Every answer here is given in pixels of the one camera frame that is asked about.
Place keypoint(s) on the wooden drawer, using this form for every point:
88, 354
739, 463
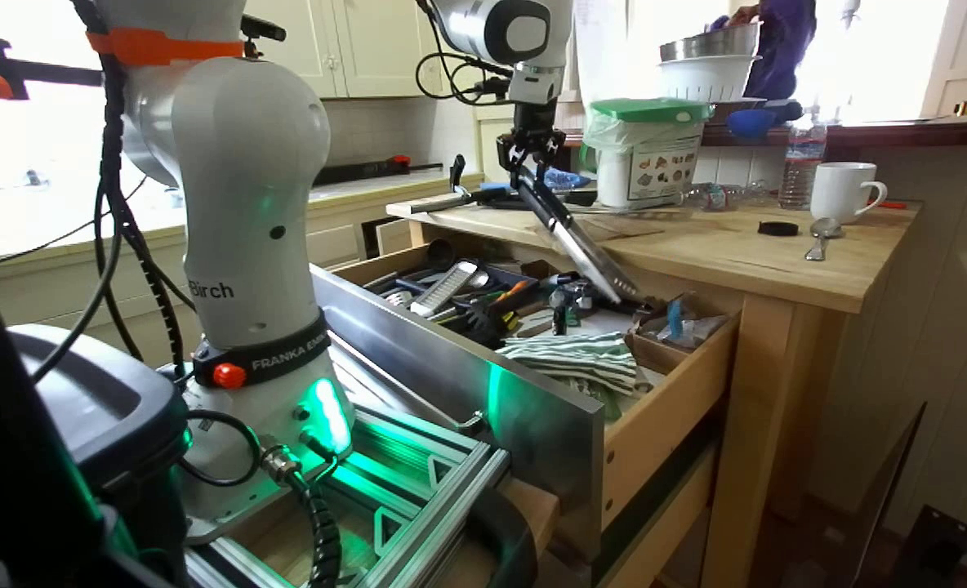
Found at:
668, 413

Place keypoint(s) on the blue bowl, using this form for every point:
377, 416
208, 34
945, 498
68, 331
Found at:
754, 120

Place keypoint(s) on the cream wall cabinet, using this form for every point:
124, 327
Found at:
381, 42

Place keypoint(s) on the white flat grater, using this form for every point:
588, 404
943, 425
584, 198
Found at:
445, 290

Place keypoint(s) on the black hard case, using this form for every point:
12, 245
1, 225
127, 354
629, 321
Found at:
68, 413

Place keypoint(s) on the black clamp bar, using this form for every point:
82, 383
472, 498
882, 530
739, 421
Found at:
45, 73

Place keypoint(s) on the wooden kitchen island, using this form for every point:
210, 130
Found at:
765, 434

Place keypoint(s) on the white ceramic mug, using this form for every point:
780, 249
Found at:
839, 189

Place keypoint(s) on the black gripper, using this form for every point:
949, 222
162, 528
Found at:
534, 130

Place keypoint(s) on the white dish rack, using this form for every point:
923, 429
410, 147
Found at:
708, 81

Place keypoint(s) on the small black round disc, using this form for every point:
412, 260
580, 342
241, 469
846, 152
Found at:
778, 229

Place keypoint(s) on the utensils in drawer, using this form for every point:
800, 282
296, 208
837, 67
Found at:
484, 316

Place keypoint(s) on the aluminium mounting frame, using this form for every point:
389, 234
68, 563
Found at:
440, 490

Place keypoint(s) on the black floor object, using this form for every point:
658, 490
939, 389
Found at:
931, 544

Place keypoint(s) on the stainless steel bowl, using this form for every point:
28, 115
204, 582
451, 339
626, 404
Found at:
712, 47

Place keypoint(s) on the black power strip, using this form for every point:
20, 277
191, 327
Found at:
381, 170

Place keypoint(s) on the blue checked cloth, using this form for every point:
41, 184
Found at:
568, 182

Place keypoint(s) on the clear plastic water bottle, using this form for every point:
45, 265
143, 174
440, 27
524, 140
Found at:
804, 157

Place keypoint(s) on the white bucket with green lid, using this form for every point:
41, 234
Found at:
648, 152

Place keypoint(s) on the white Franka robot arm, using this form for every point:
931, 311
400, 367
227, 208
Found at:
241, 198

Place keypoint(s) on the person in purple shirt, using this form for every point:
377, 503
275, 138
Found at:
778, 42

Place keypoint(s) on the green white striped cloth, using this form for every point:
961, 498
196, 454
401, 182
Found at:
583, 354

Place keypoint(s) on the grey steel panel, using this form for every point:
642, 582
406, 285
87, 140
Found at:
451, 369

